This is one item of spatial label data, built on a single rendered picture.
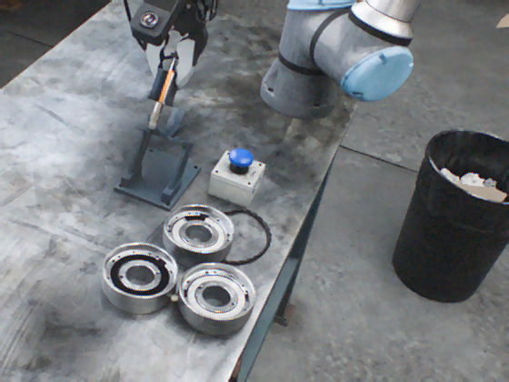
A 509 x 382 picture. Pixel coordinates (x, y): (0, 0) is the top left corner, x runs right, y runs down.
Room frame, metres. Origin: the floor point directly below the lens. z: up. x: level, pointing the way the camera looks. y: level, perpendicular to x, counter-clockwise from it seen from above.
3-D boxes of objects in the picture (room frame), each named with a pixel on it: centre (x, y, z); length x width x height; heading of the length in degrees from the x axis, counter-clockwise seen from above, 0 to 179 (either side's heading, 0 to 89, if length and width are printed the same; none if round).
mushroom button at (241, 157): (0.99, -0.03, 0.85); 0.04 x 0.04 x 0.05
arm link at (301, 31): (1.31, -0.13, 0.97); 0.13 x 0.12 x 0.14; 37
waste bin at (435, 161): (1.78, -0.72, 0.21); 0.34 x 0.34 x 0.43
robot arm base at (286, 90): (1.32, -0.12, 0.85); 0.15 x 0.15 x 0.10
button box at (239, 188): (0.99, -0.03, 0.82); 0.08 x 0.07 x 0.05; 166
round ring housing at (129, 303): (0.72, 0.08, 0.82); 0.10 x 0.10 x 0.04
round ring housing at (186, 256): (0.83, 0.01, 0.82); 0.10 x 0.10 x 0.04
